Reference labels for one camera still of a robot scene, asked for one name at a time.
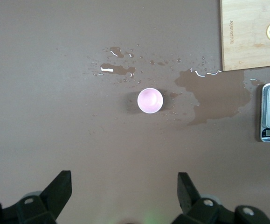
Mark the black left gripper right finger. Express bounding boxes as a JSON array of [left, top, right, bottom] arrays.
[[173, 172, 270, 224]]

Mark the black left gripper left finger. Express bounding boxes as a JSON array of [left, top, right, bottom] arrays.
[[0, 170, 73, 224]]

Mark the pink plastic cup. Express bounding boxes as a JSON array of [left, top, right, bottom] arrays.
[[137, 87, 164, 114]]

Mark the brown table cover mat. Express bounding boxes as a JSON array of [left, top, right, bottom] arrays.
[[0, 0, 270, 224]]

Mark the wooden cutting board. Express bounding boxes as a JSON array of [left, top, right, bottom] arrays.
[[220, 0, 270, 72]]

